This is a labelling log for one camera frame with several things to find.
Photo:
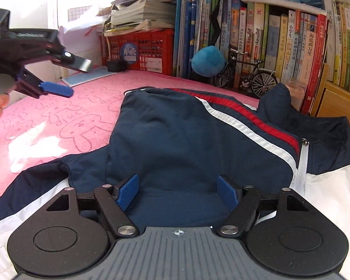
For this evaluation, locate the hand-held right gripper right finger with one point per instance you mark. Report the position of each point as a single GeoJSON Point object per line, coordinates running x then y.
{"type": "Point", "coordinates": [227, 194]}

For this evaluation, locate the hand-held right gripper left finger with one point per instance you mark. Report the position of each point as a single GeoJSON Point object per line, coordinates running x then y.
{"type": "Point", "coordinates": [128, 192]}

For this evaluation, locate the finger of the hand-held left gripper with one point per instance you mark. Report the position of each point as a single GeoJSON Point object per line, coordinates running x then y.
{"type": "Point", "coordinates": [78, 63]}
{"type": "Point", "coordinates": [57, 89]}

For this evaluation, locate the navy white jacket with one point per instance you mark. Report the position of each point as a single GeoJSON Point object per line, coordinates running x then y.
{"type": "Point", "coordinates": [178, 140]}

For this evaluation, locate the blue notepad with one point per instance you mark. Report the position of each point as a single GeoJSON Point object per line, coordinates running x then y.
{"type": "Point", "coordinates": [87, 77]}

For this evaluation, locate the white draped paper sheet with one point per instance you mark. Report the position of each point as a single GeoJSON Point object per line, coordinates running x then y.
{"type": "Point", "coordinates": [75, 38]}

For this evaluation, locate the white grid board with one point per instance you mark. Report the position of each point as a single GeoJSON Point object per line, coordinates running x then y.
{"type": "Point", "coordinates": [78, 13]}

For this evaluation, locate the red plastic crate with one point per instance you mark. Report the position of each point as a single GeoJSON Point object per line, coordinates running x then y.
{"type": "Point", "coordinates": [151, 46]}

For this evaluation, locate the stack of paper workbooks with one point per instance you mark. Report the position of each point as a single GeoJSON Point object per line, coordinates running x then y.
{"type": "Point", "coordinates": [143, 11]}

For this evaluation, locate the black model bicycle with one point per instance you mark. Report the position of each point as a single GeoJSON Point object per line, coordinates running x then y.
{"type": "Point", "coordinates": [262, 83]}

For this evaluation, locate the row of tall blue books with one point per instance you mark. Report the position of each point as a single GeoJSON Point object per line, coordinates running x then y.
{"type": "Point", "coordinates": [189, 20]}

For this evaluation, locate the small clear jar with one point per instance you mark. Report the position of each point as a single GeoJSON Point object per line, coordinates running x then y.
{"type": "Point", "coordinates": [294, 93]}

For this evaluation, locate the blue plush ball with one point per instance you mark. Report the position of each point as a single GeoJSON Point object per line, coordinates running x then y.
{"type": "Point", "coordinates": [208, 61]}

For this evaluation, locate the wooden drawer organiser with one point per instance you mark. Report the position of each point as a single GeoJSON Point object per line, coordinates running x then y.
{"type": "Point", "coordinates": [338, 105]}

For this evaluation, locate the row of mixed colourful books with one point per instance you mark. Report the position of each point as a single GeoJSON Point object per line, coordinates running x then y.
{"type": "Point", "coordinates": [274, 43]}

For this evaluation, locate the row of green spine books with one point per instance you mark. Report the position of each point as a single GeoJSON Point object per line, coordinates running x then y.
{"type": "Point", "coordinates": [344, 40]}

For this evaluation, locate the white flat book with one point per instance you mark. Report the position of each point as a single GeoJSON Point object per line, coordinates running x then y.
{"type": "Point", "coordinates": [280, 4]}

